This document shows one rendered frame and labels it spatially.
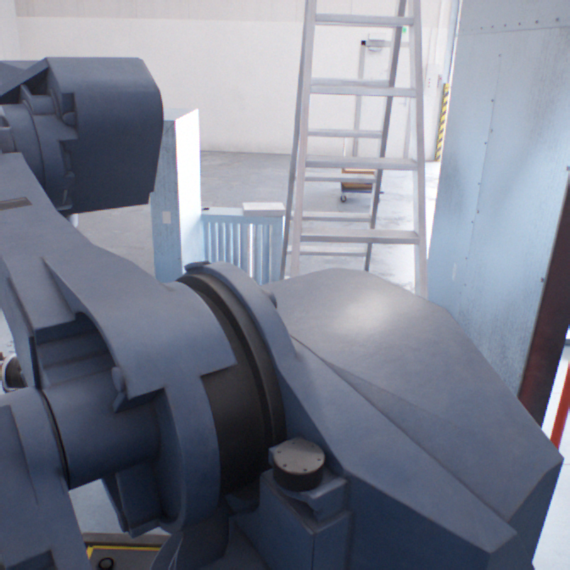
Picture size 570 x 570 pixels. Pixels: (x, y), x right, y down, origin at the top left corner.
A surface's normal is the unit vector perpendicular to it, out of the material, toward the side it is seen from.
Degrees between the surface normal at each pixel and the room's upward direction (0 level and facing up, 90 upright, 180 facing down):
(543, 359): 90
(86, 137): 116
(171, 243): 90
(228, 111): 90
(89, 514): 0
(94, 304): 3
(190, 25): 90
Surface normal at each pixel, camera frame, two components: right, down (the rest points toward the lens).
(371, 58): -0.06, 0.40
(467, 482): -0.11, -0.39
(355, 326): 0.03, -0.92
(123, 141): 0.50, 0.71
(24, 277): 0.15, -0.83
